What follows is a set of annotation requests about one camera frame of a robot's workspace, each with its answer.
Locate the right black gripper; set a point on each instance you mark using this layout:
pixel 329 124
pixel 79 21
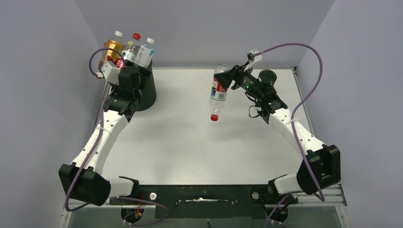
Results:
pixel 236 73

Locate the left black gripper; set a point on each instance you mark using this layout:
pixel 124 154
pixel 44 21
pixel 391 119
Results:
pixel 144 75

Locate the clear bottle red blue label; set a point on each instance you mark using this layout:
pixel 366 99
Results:
pixel 217 99

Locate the black plastic waste bin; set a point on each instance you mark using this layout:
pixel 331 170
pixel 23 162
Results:
pixel 149 94

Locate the clear bottle blue white label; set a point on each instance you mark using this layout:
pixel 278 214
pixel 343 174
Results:
pixel 145 54

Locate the gold red tea bottle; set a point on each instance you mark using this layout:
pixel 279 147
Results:
pixel 115 43

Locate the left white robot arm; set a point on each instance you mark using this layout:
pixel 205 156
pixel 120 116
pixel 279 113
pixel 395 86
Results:
pixel 82 179

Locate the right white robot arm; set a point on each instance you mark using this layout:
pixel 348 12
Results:
pixel 320 167

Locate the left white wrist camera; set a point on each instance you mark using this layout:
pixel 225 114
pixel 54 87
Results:
pixel 109 72

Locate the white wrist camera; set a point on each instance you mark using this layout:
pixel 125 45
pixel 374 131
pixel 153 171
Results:
pixel 254 56
pixel 109 72

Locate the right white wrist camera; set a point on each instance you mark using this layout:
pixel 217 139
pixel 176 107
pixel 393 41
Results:
pixel 254 56

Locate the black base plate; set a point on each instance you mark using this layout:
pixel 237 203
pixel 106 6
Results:
pixel 206 201

